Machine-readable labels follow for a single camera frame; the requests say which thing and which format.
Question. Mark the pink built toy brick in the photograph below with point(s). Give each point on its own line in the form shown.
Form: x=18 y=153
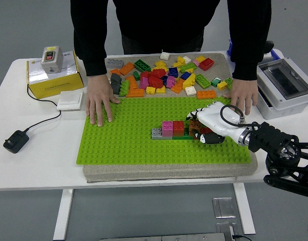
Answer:
x=167 y=128

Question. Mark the black charger plug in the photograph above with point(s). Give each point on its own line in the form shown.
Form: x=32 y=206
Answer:
x=269 y=46

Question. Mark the teal and white brick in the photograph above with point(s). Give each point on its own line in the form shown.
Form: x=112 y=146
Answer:
x=215 y=82

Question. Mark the person's right hand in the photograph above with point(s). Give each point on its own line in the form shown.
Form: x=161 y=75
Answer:
x=98 y=93

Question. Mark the dark blue toy brick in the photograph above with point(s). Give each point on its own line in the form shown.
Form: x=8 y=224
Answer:
x=164 y=79

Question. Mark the person's torso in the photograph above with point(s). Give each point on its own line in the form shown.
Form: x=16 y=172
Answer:
x=163 y=20

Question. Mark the dark green long brick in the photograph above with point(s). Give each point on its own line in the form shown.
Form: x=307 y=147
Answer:
x=142 y=65

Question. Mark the grey push-button switch box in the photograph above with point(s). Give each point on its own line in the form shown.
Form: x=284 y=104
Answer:
x=52 y=62

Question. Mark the yellow cardboard box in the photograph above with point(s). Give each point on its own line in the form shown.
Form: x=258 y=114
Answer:
x=55 y=85

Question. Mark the red square built brick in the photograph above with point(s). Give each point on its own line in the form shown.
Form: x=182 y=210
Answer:
x=178 y=128

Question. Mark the small orange toy brick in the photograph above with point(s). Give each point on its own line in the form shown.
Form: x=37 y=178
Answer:
x=114 y=71

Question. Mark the blue plastic bin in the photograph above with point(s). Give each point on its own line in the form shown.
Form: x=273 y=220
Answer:
x=276 y=54

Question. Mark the black power adapter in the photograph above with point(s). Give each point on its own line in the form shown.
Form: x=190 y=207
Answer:
x=15 y=141

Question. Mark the silver floor bracket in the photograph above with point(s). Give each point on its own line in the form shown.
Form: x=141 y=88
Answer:
x=227 y=229

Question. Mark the grey long toy brick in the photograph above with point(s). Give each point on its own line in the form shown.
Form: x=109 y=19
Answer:
x=115 y=62

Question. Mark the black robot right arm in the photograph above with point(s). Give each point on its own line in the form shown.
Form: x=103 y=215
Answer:
x=282 y=148

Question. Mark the white toy brick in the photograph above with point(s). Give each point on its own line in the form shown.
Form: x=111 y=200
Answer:
x=187 y=59
x=191 y=91
x=165 y=55

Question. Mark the grey built toy brick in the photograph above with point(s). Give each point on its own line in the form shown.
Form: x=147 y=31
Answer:
x=156 y=133

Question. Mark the lime green toy brick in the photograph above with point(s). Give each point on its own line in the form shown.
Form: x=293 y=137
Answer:
x=187 y=67
x=124 y=88
x=228 y=81

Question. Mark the yellow sloped toy brick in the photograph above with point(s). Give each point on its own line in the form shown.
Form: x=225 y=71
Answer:
x=189 y=81

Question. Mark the person's left forearm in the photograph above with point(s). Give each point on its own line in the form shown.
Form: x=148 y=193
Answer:
x=246 y=62

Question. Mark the lime green long brick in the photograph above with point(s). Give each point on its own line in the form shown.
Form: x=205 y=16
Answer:
x=202 y=80

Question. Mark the silver floor plate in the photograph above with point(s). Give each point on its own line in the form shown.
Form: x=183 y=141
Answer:
x=224 y=207

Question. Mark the large red toy brick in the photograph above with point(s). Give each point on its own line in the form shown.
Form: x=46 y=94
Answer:
x=206 y=64

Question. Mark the green studded baseplate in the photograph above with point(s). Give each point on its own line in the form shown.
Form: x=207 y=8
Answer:
x=131 y=150

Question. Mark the small pink toy brick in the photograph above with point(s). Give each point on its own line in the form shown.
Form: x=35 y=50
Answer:
x=196 y=62

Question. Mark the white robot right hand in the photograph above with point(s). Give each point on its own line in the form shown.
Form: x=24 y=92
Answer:
x=215 y=119

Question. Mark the grey-brown foam mat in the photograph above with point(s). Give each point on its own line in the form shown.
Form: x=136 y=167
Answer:
x=168 y=173

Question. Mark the small dark green brick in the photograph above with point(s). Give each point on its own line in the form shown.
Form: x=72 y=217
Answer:
x=136 y=75

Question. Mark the brown square toy brick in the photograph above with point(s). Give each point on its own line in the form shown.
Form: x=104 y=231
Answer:
x=192 y=133
x=194 y=124

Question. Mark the dark green built brick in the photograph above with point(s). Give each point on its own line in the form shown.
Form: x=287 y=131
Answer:
x=181 y=137

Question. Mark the person's left hand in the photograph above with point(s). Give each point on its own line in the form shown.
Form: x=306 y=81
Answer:
x=245 y=93

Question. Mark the grey metal bar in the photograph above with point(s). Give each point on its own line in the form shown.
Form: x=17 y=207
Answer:
x=163 y=238

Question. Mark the white table leg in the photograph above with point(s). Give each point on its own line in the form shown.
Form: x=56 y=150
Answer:
x=244 y=208
x=63 y=213

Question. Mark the white power socket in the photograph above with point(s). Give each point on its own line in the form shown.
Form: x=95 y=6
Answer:
x=269 y=58

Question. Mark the person's right forearm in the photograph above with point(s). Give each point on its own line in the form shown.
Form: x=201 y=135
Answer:
x=93 y=60

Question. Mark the orange long toy brick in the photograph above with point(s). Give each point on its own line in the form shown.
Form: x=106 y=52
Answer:
x=206 y=94
x=135 y=93

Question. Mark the dark grey toy brick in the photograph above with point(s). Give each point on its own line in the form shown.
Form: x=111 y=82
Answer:
x=116 y=77

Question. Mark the grey enclosure with clear lid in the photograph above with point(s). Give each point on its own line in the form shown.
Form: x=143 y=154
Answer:
x=284 y=82

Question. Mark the white square wall switch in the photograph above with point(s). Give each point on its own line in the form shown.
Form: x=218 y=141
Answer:
x=69 y=100

